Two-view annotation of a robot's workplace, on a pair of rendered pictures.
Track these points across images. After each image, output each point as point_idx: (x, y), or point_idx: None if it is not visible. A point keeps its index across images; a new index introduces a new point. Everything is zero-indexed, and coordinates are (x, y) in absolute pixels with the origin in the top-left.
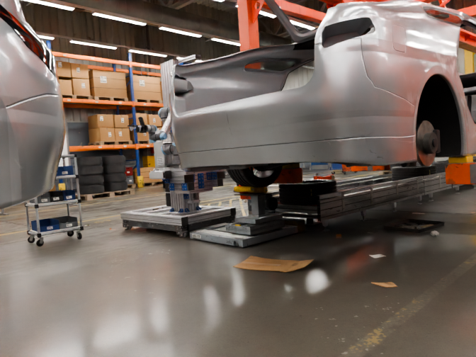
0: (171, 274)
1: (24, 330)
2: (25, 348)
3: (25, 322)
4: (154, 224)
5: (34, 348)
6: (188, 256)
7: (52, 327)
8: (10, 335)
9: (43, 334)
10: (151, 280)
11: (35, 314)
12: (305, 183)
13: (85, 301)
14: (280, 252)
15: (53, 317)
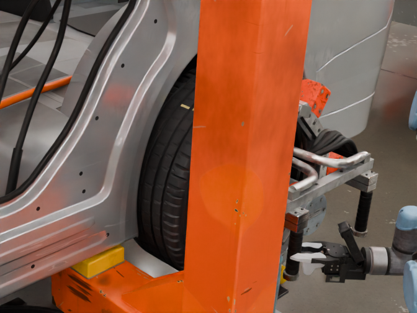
0: (329, 221)
1: (397, 150)
2: (368, 135)
3: (410, 158)
4: None
5: (361, 134)
6: (345, 284)
7: (376, 150)
8: (401, 146)
9: (372, 145)
10: (347, 208)
11: (416, 166)
12: (43, 307)
13: (390, 179)
14: (162, 270)
15: (392, 161)
